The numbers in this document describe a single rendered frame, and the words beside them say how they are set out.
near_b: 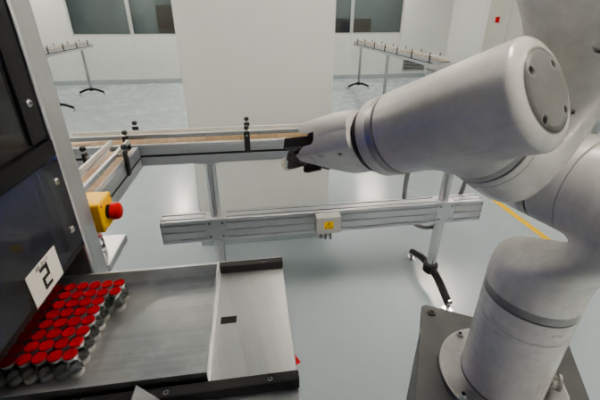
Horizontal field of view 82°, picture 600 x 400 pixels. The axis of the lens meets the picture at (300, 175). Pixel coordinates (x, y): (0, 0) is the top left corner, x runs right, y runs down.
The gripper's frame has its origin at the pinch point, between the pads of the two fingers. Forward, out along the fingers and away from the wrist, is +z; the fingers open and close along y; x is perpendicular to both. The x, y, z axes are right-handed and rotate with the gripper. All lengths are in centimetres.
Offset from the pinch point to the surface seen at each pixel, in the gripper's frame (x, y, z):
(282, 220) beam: 3, -53, 105
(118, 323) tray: 30.5, 17.0, 33.5
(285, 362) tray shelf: 31.9, -7.2, 11.6
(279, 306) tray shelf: 25.0, -10.2, 21.4
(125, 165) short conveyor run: -8, 18, 93
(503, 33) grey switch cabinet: -382, -531, 263
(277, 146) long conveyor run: -27, -37, 87
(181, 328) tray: 29.8, 6.9, 26.4
